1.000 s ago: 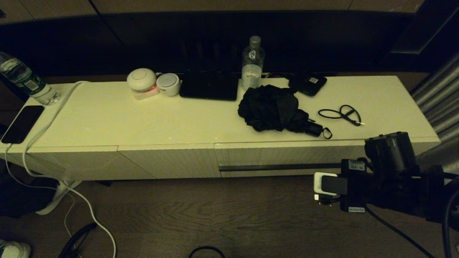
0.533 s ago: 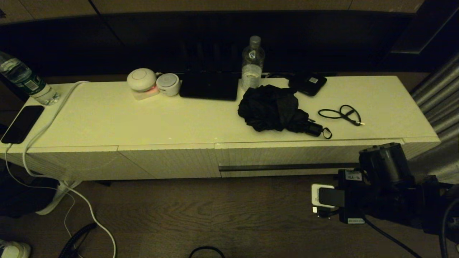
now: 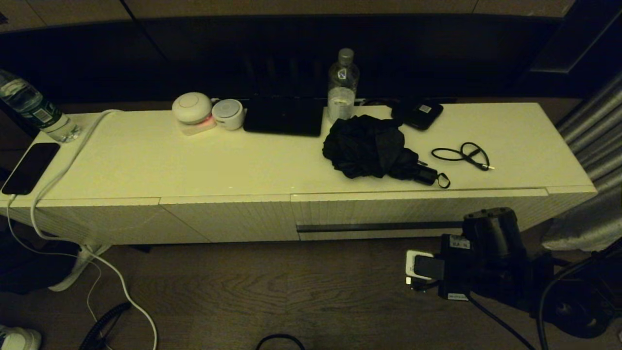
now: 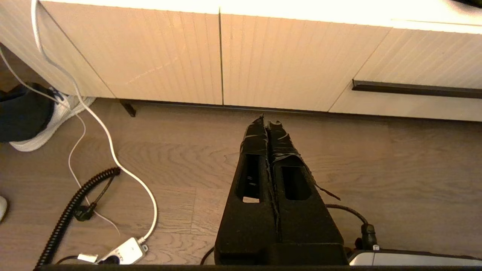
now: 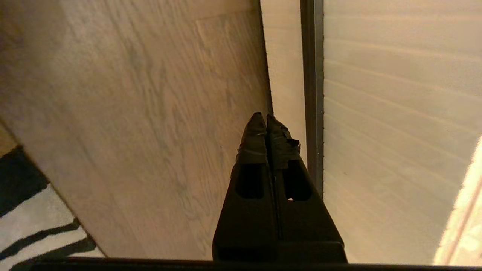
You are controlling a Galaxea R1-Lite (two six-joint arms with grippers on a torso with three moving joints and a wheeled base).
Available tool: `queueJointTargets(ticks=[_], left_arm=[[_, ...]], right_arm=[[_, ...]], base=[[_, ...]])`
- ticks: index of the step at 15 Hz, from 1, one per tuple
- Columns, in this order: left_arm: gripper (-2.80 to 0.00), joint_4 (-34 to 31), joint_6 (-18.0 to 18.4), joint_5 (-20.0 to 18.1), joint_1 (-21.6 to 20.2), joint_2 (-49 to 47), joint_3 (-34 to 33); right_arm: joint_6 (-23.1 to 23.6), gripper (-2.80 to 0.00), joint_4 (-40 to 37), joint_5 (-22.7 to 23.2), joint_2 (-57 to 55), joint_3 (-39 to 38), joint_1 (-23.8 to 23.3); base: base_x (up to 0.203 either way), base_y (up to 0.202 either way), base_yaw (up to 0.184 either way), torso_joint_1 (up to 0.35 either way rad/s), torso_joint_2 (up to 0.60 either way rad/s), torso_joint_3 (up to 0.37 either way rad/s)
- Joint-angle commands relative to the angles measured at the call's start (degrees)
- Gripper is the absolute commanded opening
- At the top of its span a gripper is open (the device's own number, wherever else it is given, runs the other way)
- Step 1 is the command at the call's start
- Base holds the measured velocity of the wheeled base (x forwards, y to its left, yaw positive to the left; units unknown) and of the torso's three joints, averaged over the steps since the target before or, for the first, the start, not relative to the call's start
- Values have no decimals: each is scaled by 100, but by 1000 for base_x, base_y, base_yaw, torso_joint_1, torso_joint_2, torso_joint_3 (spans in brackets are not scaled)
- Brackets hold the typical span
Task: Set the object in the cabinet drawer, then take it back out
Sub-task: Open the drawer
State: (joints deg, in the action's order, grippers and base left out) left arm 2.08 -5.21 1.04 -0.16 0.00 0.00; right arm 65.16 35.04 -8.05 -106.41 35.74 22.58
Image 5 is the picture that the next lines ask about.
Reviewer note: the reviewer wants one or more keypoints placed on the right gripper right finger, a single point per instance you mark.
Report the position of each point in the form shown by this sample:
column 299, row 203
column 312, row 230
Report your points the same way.
column 301, row 218

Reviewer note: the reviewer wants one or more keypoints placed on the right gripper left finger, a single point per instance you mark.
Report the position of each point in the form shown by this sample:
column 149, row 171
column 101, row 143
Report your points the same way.
column 248, row 210

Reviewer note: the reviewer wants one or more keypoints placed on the white cabinet drawer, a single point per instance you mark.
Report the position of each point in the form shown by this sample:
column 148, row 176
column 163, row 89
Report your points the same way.
column 376, row 113

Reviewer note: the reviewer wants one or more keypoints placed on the white low cabinet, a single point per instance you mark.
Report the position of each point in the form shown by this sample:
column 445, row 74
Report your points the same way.
column 463, row 210

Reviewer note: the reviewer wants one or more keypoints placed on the black white striped rug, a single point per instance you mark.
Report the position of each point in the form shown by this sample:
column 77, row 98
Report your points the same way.
column 30, row 210

